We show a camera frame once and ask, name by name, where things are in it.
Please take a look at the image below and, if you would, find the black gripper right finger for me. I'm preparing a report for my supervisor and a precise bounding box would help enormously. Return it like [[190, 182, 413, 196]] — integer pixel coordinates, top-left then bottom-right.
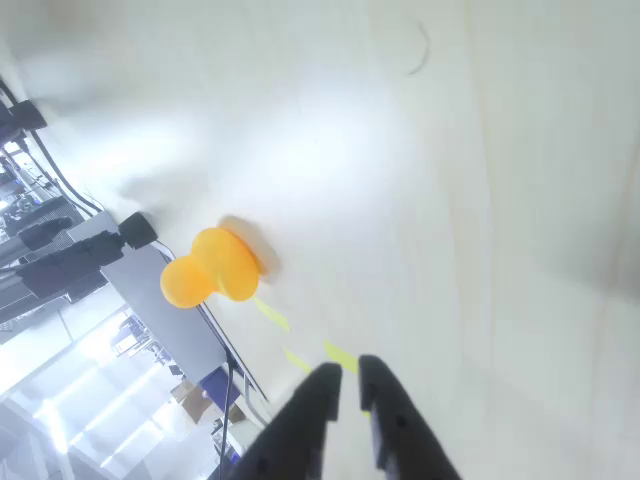
[[358, 354, 462, 480]]

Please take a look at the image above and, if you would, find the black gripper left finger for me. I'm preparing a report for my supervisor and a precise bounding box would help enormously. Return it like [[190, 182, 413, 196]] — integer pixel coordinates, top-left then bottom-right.
[[227, 362, 344, 480]]

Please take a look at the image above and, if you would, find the yellow rubber duck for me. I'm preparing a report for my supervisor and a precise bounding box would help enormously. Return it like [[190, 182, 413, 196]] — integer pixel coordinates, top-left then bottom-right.
[[159, 227, 264, 310]]

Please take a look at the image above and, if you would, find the brown cardboard box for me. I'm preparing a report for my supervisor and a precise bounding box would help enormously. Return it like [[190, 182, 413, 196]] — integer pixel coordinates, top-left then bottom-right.
[[169, 382, 221, 426]]

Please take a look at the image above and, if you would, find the grey flat panel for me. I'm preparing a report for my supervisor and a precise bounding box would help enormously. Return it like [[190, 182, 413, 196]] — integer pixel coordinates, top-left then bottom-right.
[[67, 209, 269, 404]]

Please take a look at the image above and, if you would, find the black hanging cable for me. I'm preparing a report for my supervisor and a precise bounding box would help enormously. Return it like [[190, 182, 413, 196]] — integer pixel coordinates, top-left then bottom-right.
[[214, 344, 237, 480]]

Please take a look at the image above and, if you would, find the black camera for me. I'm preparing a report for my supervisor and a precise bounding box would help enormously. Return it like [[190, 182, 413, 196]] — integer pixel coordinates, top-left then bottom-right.
[[117, 211, 157, 250]]

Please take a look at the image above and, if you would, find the thick black cable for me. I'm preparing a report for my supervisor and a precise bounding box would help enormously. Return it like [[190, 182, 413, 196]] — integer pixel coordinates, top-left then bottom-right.
[[0, 79, 104, 217]]

